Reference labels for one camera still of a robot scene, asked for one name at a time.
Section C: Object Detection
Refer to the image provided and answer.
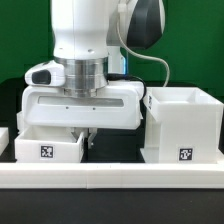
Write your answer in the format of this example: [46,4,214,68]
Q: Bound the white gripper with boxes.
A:
[22,81,144,147]

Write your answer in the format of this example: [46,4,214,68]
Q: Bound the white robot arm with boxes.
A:
[22,0,165,130]

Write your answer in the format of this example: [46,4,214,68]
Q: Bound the white U-shaped border fence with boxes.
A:
[0,127,224,189]

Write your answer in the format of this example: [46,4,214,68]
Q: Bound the white drawer box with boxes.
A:
[16,111,24,134]
[15,126,84,163]

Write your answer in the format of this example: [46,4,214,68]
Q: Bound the white front drawer box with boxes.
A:
[15,126,84,163]

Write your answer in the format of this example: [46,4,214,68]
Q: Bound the grey camera cable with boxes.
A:
[115,6,171,88]

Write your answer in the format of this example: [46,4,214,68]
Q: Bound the white drawer cabinet frame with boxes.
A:
[141,87,223,164]

